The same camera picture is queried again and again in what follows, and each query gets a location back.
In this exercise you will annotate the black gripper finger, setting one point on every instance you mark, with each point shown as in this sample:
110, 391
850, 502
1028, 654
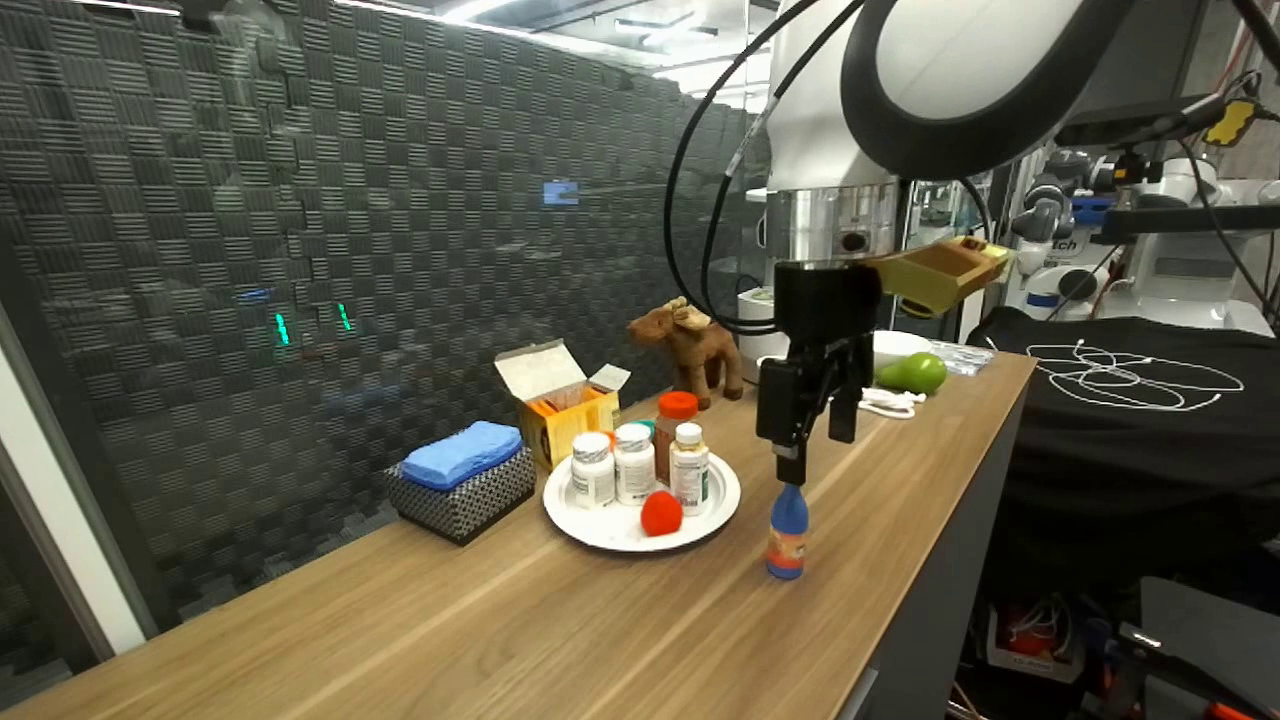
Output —
847, 400
787, 412

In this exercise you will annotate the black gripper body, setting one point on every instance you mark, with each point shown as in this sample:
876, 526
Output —
824, 313

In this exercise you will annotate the red lid spice jar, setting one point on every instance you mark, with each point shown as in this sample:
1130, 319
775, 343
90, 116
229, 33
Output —
679, 407

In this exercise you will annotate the green label white bottle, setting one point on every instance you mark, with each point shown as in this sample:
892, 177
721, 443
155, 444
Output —
690, 472

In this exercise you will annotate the large white pill bottle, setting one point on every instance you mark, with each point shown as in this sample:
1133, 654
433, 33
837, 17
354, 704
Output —
639, 467

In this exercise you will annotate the small white pill bottle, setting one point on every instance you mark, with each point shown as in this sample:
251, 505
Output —
595, 472

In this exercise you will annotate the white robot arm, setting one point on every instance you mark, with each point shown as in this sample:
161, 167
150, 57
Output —
813, 120

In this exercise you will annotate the white paper plate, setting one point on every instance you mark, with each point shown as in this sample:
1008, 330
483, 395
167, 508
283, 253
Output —
601, 526

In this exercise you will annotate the green fruit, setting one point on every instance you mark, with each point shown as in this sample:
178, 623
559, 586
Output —
923, 375

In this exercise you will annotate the brown moose plush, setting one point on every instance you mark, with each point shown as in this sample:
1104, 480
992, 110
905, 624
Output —
695, 355

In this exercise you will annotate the yellow open cardboard box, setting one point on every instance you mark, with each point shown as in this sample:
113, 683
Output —
567, 412

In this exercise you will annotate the white lab device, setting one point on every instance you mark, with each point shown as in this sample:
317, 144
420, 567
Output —
1055, 283

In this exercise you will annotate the black cloth covered table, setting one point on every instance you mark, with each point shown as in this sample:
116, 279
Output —
1145, 452

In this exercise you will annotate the blue sponge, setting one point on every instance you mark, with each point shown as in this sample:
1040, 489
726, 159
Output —
463, 452

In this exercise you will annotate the blue box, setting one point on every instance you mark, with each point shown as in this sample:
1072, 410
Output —
464, 512

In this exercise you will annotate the dark monitor screen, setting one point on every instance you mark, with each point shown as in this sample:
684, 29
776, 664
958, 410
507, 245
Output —
1161, 81

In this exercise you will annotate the black office chair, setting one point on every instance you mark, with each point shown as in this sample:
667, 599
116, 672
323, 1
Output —
1212, 640

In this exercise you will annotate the yellow tag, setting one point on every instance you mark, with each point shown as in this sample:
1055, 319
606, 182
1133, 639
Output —
1231, 120

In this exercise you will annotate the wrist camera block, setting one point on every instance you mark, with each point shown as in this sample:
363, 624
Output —
941, 279

